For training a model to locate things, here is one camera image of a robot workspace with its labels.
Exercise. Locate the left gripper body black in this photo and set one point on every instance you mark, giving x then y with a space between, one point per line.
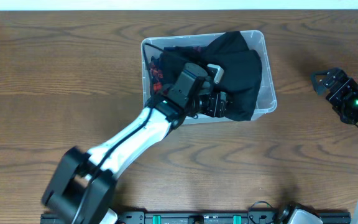
211 106

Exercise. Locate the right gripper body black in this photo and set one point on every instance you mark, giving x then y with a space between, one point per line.
349 102

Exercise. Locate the clear plastic storage bin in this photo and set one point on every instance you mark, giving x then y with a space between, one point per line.
266 101

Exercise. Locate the black garment pile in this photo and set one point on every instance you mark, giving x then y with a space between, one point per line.
242 73

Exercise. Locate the red navy plaid shirt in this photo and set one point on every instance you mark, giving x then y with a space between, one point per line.
166 68

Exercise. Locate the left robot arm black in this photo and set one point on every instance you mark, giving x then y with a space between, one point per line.
82 187

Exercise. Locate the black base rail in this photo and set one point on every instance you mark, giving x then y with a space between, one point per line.
259 212

